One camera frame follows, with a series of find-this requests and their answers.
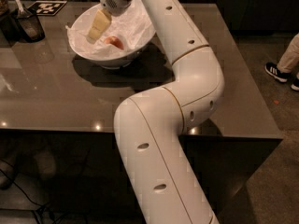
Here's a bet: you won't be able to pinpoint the dark container with scoop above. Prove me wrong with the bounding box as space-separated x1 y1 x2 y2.
13 0 45 43

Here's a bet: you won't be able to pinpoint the black cable on floor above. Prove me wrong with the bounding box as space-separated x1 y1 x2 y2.
0 159 88 224

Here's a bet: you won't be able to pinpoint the black white fiducial marker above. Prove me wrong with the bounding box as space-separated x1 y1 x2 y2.
29 0 66 16

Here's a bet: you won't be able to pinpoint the white paper liner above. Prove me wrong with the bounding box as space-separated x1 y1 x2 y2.
64 2 155 61

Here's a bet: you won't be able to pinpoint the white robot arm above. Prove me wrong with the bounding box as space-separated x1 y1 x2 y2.
100 0 224 224

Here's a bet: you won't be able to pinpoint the white bowl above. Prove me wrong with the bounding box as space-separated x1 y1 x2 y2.
67 0 157 70

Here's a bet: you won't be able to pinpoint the black white sneaker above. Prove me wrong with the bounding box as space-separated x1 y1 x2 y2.
264 63 291 83
291 78 299 91

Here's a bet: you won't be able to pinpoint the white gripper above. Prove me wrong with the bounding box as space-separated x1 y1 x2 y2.
87 0 132 43

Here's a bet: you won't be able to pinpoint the person leg beige trousers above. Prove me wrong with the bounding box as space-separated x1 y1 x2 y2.
278 34 299 73

